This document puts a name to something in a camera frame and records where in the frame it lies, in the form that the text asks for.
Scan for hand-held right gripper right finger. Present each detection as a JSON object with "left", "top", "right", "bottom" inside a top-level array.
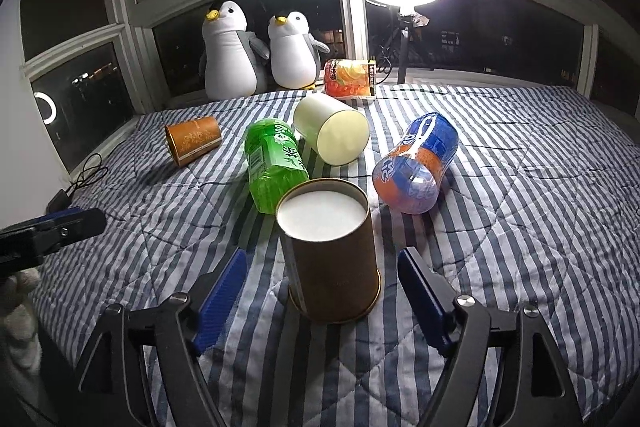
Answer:
[{"left": 397, "top": 247, "right": 583, "bottom": 427}]

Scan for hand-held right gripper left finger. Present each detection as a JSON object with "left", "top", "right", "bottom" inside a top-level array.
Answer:
[{"left": 75, "top": 248, "right": 248, "bottom": 427}]

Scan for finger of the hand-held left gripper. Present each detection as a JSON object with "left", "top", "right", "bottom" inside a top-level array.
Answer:
[{"left": 0, "top": 206, "right": 107, "bottom": 280}]

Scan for large brown paper cup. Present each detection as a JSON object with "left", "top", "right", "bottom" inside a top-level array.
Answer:
[{"left": 276, "top": 178, "right": 382, "bottom": 324}]

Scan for small brown patterned paper cup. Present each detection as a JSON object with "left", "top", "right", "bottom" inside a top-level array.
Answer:
[{"left": 165, "top": 116, "right": 222, "bottom": 168}]

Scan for cream white cup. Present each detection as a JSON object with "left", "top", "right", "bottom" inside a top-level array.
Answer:
[{"left": 293, "top": 93, "right": 371, "bottom": 166}]

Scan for black power adapter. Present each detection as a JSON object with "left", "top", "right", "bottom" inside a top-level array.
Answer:
[{"left": 46, "top": 189, "right": 72, "bottom": 214}]

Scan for white fluffy cloth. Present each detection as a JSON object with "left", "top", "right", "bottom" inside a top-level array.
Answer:
[{"left": 0, "top": 267, "right": 42, "bottom": 375}]

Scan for blue white striped blanket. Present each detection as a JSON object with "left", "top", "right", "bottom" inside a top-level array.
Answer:
[{"left": 35, "top": 84, "right": 640, "bottom": 427}]

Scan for blue and orange plastic bottle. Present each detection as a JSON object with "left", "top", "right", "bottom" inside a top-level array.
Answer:
[{"left": 371, "top": 112, "right": 460, "bottom": 214}]

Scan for green plastic bottle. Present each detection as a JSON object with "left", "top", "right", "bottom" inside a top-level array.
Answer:
[{"left": 243, "top": 118, "right": 311, "bottom": 214}]

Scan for orange printed drink carton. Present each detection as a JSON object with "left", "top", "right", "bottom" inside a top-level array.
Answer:
[{"left": 322, "top": 59, "right": 378, "bottom": 100}]

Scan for large penguin plush toy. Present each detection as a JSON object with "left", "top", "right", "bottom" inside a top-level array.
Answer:
[{"left": 198, "top": 1, "right": 271, "bottom": 101}]

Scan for small penguin plush toy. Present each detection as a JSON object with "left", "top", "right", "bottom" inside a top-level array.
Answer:
[{"left": 267, "top": 11, "right": 331, "bottom": 89}]

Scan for black cable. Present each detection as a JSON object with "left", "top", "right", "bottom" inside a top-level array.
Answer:
[{"left": 69, "top": 153, "right": 109, "bottom": 198}]

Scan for white window frame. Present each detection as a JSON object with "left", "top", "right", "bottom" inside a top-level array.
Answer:
[{"left": 20, "top": 0, "right": 621, "bottom": 178}]

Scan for black ring light tripod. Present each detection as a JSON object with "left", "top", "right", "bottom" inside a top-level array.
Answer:
[{"left": 390, "top": 4, "right": 436, "bottom": 88}]

